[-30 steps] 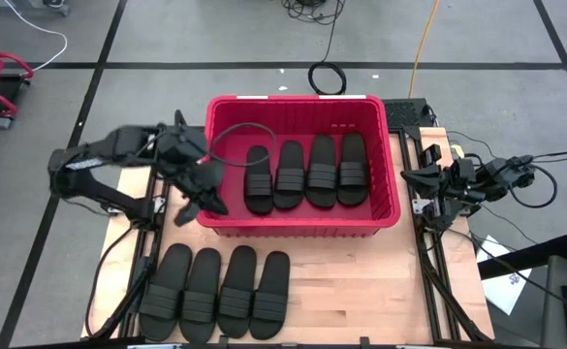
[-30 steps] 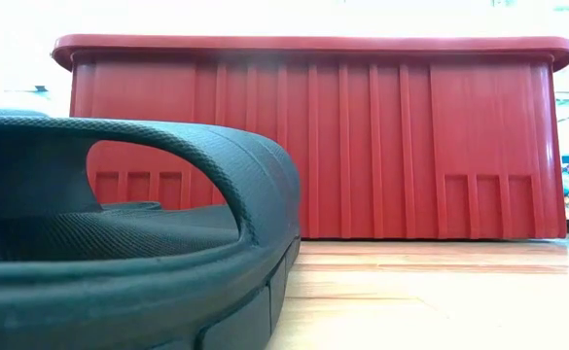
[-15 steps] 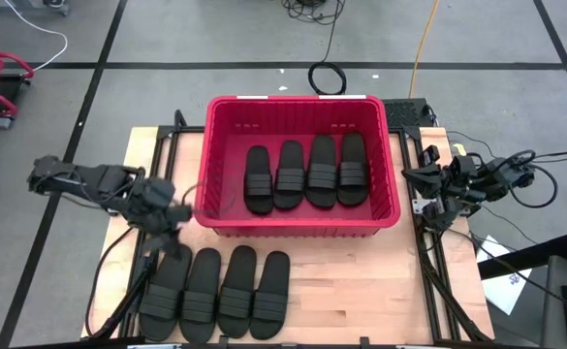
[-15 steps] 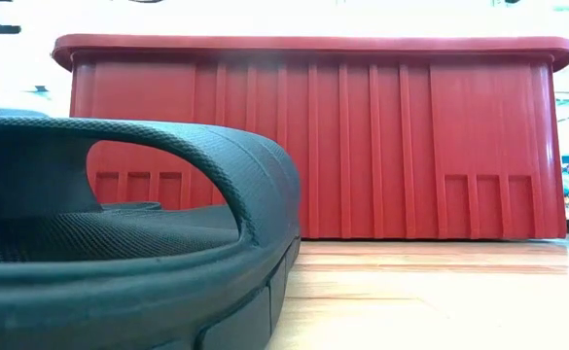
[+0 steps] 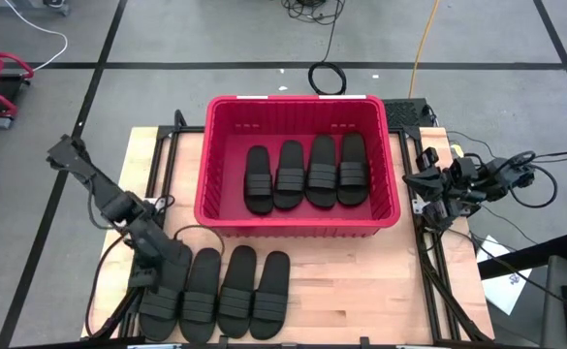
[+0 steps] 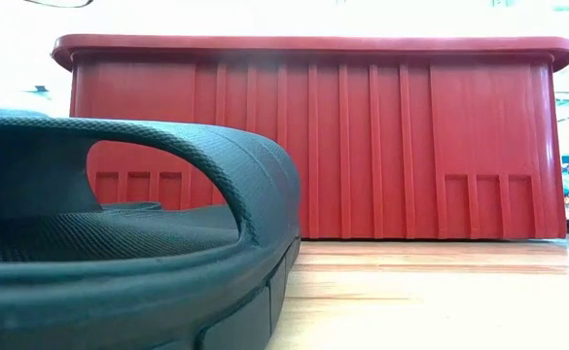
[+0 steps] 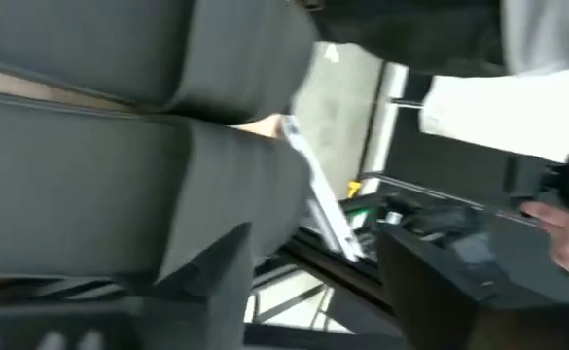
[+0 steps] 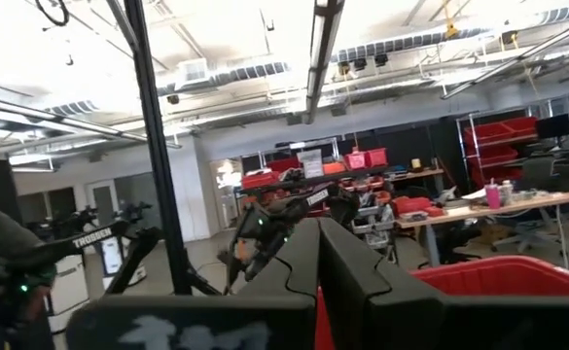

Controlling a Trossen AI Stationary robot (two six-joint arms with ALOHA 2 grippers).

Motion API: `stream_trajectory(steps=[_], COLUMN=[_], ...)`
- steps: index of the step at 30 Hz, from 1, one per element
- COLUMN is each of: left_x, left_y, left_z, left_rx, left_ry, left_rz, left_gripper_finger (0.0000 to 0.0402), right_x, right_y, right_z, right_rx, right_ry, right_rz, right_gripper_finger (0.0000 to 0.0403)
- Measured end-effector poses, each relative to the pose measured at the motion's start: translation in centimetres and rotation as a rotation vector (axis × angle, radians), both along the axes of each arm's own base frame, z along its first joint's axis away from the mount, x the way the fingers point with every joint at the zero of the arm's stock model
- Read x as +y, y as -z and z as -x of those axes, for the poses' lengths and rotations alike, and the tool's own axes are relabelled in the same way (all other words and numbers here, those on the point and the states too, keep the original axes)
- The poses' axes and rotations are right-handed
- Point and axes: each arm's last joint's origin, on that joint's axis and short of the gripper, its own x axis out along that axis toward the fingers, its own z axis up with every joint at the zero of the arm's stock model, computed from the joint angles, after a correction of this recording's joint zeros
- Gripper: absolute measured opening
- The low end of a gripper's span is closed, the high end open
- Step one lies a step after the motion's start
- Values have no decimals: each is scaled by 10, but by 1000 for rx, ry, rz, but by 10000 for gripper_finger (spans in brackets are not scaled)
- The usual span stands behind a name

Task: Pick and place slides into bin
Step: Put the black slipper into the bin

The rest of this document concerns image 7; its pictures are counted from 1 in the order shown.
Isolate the silver aluminium bar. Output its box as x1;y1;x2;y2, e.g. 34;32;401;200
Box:
280;115;366;263

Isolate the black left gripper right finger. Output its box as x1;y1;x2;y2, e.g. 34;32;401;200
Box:
377;225;569;350

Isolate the person's hand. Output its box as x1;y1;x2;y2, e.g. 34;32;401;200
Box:
519;199;569;284

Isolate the black foam slide sandal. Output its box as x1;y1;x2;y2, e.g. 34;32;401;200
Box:
0;0;320;126
0;88;315;289

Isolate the grey curtain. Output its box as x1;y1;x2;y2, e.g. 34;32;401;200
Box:
499;0;569;78

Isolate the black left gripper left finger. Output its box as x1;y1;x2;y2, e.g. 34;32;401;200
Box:
0;222;255;350

